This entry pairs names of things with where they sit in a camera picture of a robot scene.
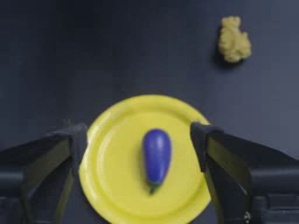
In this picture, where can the purple toy eggplant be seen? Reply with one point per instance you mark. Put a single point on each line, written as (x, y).
(157, 157)

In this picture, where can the yellow oval plate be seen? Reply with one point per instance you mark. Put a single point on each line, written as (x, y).
(117, 163)

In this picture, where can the fried chicken toy piece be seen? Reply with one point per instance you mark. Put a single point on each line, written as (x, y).
(234, 40)

